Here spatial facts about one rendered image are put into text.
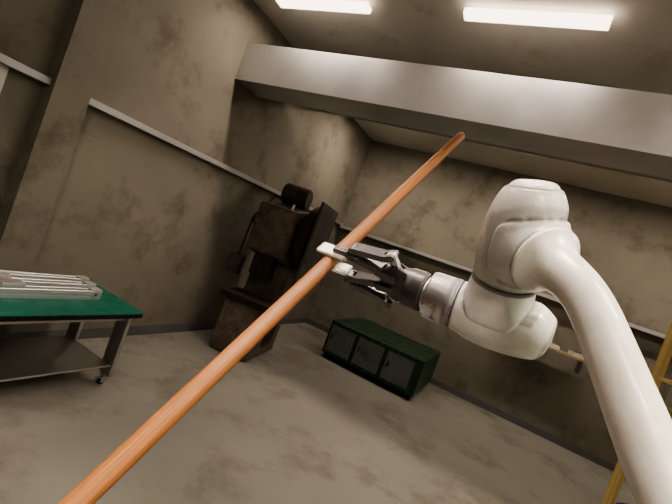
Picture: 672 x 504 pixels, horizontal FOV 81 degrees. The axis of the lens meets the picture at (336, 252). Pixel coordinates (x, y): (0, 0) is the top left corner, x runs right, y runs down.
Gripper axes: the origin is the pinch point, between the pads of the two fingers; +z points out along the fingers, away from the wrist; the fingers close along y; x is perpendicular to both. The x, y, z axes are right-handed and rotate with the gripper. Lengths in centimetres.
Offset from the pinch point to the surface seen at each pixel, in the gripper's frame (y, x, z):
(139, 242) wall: 214, 136, 372
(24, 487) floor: 196, -70, 180
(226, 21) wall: 8, 331, 370
